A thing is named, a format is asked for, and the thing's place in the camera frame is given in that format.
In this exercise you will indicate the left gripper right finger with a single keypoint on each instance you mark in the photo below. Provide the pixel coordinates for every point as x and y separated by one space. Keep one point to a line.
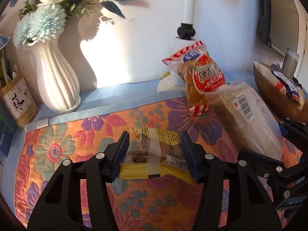
233 198

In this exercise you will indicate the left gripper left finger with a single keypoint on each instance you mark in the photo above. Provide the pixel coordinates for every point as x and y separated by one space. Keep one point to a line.
59 206

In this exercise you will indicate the clear brown bread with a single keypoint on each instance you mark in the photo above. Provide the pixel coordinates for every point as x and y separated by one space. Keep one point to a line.
246 118

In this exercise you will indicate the blue red white snack bag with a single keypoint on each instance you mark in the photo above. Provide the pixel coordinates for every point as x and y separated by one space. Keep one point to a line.
289 88

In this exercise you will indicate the yellow edged clear snack packet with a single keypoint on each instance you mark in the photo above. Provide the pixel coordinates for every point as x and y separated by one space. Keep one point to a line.
155 152

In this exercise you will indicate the red white bread packet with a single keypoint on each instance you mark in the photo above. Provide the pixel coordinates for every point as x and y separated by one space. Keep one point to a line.
200 73

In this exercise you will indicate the brown glass snack bowl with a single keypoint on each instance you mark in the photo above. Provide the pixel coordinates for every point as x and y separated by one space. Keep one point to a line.
274 93

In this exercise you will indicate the floral orange table mat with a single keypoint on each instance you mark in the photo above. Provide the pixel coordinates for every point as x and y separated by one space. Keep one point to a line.
164 203

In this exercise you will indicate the blue green book stack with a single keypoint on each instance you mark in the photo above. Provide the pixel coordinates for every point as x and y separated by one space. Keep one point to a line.
7 129

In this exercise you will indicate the small calligraphy pen holder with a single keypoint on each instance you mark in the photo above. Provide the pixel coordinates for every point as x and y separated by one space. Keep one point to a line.
19 101

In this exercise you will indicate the gold white thermos bottle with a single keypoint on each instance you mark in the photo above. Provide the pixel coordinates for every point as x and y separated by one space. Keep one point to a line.
290 63

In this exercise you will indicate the white ribbed vase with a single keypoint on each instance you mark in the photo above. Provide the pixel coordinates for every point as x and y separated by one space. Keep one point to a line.
58 84

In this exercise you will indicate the white lamp with black joint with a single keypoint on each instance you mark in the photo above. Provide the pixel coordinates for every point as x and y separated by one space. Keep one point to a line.
185 34

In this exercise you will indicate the blue white flower bouquet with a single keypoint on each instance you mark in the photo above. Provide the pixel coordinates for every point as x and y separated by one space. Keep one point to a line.
44 20

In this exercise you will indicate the black wall television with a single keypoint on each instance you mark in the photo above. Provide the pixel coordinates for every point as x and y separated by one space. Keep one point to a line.
279 25

